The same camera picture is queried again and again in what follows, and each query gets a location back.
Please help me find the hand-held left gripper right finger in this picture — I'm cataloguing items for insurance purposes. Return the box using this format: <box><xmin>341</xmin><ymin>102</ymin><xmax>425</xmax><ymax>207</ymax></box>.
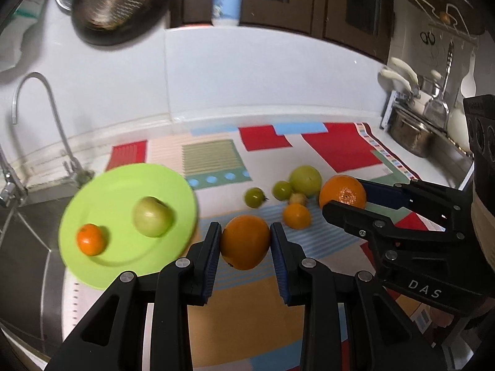
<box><xmin>269</xmin><ymin>222</ymin><xmax>438</xmax><ymax>371</ymax></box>

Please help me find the dark frying pan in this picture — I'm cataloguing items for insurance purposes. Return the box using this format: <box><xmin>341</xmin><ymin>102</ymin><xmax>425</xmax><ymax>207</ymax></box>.
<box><xmin>69</xmin><ymin>0</ymin><xmax>171</xmax><ymax>46</ymax></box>

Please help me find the green tomato with stem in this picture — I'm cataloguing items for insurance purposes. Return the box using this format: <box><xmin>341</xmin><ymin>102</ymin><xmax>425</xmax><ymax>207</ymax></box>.
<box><xmin>243</xmin><ymin>187</ymin><xmax>269</xmax><ymax>208</ymax></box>

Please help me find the white ladle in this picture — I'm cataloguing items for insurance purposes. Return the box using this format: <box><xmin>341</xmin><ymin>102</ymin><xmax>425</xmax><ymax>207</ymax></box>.
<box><xmin>460</xmin><ymin>52</ymin><xmax>479</xmax><ymax>97</ymax></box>

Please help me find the steel sink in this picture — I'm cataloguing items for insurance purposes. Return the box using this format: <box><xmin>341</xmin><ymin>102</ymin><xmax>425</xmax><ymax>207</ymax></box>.
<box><xmin>0</xmin><ymin>185</ymin><xmax>93</xmax><ymax>352</ymax></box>

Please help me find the green plate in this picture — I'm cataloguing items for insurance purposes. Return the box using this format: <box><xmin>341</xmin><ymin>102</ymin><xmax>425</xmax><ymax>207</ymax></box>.
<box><xmin>58</xmin><ymin>163</ymin><xmax>200</xmax><ymax>290</ymax></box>

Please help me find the steel pot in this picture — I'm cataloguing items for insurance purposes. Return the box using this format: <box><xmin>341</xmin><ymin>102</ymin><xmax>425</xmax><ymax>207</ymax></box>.
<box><xmin>389</xmin><ymin>102</ymin><xmax>436</xmax><ymax>158</ymax></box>

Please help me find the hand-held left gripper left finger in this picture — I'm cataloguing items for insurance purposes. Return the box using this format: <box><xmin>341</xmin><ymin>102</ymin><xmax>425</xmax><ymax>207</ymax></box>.
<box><xmin>45</xmin><ymin>222</ymin><xmax>223</xmax><ymax>371</ymax></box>

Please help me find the green apple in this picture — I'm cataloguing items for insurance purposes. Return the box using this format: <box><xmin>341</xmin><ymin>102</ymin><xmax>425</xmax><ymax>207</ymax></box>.
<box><xmin>133</xmin><ymin>196</ymin><xmax>174</xmax><ymax>238</ymax></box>

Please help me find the tissue pack in plastic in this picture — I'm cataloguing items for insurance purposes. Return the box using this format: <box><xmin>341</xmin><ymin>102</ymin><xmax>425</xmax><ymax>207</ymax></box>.
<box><xmin>0</xmin><ymin>0</ymin><xmax>55</xmax><ymax>72</ymax></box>

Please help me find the colourful patterned mat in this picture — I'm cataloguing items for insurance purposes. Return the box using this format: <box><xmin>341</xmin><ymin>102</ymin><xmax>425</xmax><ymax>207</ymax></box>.
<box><xmin>64</xmin><ymin>122</ymin><xmax>474</xmax><ymax>371</ymax></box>

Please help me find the dark orange tangerine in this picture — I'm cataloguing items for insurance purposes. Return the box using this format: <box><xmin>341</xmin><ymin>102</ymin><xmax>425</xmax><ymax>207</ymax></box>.
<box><xmin>76</xmin><ymin>223</ymin><xmax>107</xmax><ymax>256</ymax></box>

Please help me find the dark wooden cabinet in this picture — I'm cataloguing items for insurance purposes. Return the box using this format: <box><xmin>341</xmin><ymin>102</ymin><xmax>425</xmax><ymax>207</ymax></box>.
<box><xmin>170</xmin><ymin>0</ymin><xmax>395</xmax><ymax>62</ymax></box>

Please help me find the small orange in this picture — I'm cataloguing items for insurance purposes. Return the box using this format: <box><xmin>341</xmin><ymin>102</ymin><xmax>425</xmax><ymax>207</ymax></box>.
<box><xmin>282</xmin><ymin>203</ymin><xmax>312</xmax><ymax>229</ymax></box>

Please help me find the large orange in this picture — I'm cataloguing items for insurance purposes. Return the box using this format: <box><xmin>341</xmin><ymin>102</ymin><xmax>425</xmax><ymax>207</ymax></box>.
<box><xmin>319</xmin><ymin>175</ymin><xmax>367</xmax><ymax>211</ymax></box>
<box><xmin>220</xmin><ymin>215</ymin><xmax>270</xmax><ymax>271</ymax></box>

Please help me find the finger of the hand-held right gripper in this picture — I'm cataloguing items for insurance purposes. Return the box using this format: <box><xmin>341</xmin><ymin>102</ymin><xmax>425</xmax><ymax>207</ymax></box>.
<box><xmin>355</xmin><ymin>178</ymin><xmax>475</xmax><ymax>233</ymax></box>
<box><xmin>322</xmin><ymin>200</ymin><xmax>465</xmax><ymax>268</ymax></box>

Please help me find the white container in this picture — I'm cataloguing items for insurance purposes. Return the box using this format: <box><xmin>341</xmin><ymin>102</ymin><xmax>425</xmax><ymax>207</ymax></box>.
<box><xmin>446</xmin><ymin>108</ymin><xmax>471</xmax><ymax>149</ymax></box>

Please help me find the thin gooseneck faucet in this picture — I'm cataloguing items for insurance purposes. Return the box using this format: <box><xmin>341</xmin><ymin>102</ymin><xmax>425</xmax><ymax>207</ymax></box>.
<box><xmin>11</xmin><ymin>71</ymin><xmax>94</xmax><ymax>186</ymax></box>

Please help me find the white-handled utensil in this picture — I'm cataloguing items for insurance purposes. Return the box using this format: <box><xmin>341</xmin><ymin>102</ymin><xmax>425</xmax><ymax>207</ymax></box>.
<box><xmin>377</xmin><ymin>57</ymin><xmax>421</xmax><ymax>94</ymax></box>

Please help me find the metal spatula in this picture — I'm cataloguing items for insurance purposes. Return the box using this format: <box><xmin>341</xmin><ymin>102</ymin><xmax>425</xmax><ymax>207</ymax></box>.
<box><xmin>423</xmin><ymin>41</ymin><xmax>456</xmax><ymax>124</ymax></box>

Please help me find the yellow-green apple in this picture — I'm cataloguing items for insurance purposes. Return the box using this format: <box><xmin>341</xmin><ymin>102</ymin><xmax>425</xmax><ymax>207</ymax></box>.
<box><xmin>289</xmin><ymin>165</ymin><xmax>323</xmax><ymax>198</ymax></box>

